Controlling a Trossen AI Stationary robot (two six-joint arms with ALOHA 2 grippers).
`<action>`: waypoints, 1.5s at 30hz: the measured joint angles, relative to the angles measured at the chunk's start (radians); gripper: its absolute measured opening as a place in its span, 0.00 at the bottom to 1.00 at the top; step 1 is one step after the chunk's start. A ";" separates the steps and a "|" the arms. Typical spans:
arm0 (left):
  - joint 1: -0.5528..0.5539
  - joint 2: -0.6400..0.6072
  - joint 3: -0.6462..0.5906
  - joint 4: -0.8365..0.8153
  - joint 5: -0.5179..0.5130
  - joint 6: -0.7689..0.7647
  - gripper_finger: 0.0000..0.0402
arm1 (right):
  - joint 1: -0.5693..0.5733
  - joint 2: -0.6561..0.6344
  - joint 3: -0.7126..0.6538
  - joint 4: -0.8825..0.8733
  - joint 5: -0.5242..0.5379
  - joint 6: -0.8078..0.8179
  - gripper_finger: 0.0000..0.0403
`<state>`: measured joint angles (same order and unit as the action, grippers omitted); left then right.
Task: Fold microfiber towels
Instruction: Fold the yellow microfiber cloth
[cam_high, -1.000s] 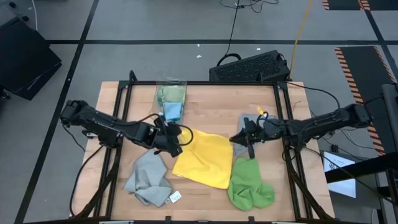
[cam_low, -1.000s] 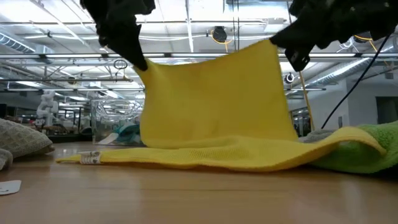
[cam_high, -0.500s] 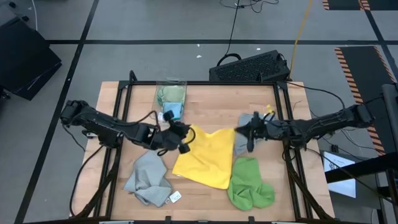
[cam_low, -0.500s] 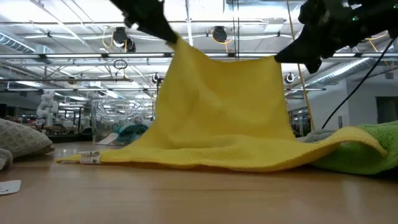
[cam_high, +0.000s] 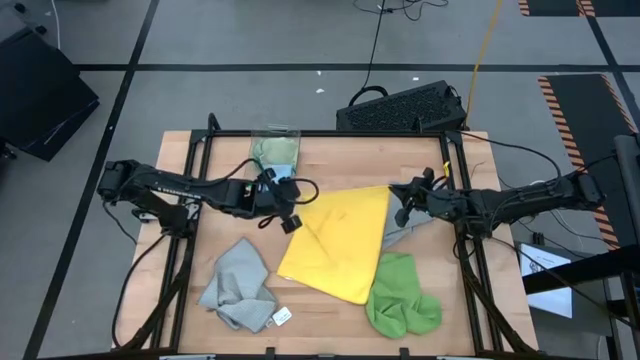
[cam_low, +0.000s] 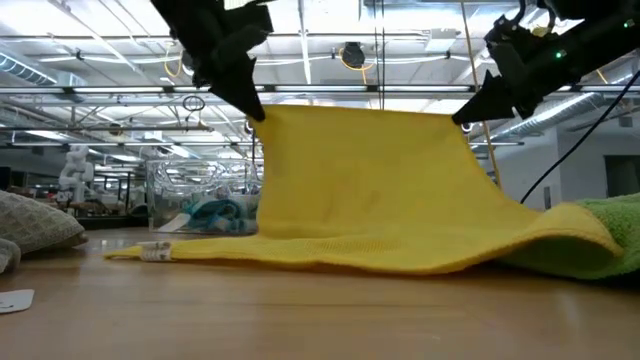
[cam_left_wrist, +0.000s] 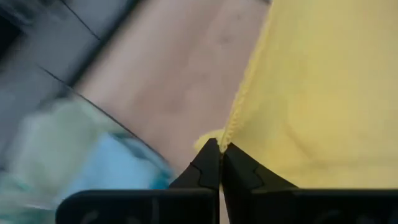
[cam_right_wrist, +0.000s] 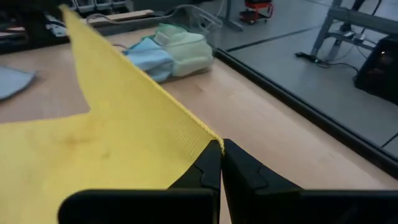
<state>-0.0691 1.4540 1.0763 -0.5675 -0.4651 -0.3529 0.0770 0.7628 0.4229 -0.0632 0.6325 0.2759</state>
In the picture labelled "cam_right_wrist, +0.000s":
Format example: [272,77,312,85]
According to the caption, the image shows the light blue microfiber towel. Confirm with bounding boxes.
[123,37,175,83]

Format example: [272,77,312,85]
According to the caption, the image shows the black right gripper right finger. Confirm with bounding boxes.
[221,139,398,224]

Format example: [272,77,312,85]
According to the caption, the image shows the pale green microfiber towel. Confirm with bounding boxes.
[154,24,216,77]

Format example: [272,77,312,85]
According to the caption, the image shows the yellow microfiber towel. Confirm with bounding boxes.
[0,4,225,224]

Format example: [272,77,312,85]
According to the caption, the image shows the red rolling cart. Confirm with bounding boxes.
[238,0,275,25]

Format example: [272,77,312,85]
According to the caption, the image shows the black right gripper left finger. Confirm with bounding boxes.
[57,139,223,224]

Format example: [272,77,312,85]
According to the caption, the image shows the black perforated computer case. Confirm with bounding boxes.
[353,35,398,106]

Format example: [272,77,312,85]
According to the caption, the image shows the gray metal desk frame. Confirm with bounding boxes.
[310,0,398,60]

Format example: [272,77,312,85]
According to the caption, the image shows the black floor cable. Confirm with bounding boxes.
[294,51,360,79]

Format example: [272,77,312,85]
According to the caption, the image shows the clear plastic bin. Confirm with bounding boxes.
[124,4,223,82]

